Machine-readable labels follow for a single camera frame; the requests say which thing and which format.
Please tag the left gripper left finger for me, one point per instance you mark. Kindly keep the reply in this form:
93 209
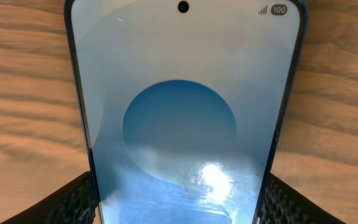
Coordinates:
74 203

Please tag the blue Galaxy smartphone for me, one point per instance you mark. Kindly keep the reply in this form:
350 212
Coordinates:
182 103

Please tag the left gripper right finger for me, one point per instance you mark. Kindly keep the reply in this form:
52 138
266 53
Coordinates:
284 205

